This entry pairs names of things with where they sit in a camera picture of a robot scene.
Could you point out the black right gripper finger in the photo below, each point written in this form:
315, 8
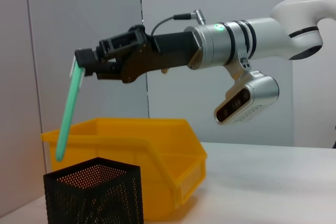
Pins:
109, 72
86, 56

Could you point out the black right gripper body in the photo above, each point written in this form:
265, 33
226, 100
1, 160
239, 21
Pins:
162, 51

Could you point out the green utility knife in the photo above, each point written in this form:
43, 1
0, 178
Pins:
69, 108

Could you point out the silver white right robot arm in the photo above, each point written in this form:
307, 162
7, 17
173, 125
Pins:
262, 37

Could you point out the black mesh pen holder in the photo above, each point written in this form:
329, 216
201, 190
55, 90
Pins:
92, 197

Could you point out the yellow plastic bin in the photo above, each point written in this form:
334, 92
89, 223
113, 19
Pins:
168, 155

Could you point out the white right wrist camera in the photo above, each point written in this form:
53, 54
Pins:
252, 95

